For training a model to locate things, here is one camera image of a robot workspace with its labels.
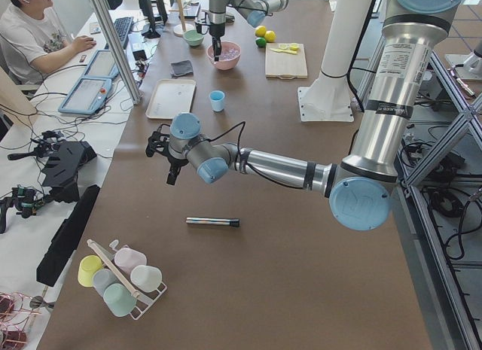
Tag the black monitor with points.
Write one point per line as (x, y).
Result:
(155, 12)

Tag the grey folded cloth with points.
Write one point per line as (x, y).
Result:
(181, 68)

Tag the white cup rack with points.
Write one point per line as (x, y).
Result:
(144, 300)

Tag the yellow plastic cup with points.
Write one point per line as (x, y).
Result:
(88, 266)

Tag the wooden mug tree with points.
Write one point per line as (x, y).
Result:
(181, 28)

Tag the black keyboard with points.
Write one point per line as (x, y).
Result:
(123, 27)

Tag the white camera pillar base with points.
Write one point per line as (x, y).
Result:
(328, 98)

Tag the yellow lemon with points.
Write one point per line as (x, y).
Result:
(260, 31)
(270, 36)

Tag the grey plastic cup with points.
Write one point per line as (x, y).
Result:
(102, 279)

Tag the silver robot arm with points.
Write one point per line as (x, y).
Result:
(254, 11)
(358, 189)

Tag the wooden cutting board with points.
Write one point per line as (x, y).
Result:
(283, 65)

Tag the cream rabbit tray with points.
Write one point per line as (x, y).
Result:
(170, 97)

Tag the pink bowl of ice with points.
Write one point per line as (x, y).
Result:
(229, 57)

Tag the aluminium frame post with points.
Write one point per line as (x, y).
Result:
(101, 9)

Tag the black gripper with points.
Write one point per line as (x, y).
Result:
(216, 31)
(174, 164)

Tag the green lime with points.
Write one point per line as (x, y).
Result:
(261, 42)

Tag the green ceramic bowl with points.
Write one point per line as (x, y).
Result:
(193, 38)

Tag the pink plastic cup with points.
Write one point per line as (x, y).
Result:
(127, 259)

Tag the light blue plastic cup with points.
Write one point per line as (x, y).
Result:
(216, 98)

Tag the yellow plastic knife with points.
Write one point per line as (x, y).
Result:
(279, 50)

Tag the blue teach pendant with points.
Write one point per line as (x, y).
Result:
(102, 65)
(87, 96)

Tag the green plastic cup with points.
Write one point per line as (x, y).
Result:
(119, 300)

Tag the white plastic cup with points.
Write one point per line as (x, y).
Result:
(146, 278)

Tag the seated person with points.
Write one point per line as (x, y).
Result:
(33, 41)

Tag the steel muddler black tip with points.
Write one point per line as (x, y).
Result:
(225, 222)

